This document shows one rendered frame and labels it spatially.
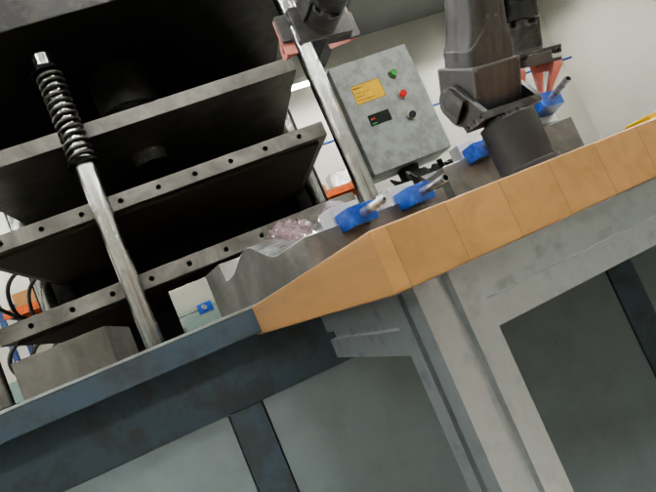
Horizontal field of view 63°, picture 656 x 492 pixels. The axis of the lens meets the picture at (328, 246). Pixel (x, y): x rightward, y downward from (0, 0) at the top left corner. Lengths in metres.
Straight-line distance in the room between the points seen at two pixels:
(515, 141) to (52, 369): 0.77
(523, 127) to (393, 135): 1.27
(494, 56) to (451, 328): 0.37
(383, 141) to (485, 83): 1.24
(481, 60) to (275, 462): 0.58
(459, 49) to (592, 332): 0.53
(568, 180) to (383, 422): 0.53
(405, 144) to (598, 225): 1.47
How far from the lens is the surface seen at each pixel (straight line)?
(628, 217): 0.45
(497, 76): 0.64
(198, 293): 1.61
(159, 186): 1.72
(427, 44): 9.43
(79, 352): 0.97
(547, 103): 1.02
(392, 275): 0.30
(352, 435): 0.82
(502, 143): 0.61
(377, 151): 1.83
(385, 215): 0.78
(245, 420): 0.80
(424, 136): 1.90
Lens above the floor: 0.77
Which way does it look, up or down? 5 degrees up
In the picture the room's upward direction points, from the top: 23 degrees counter-clockwise
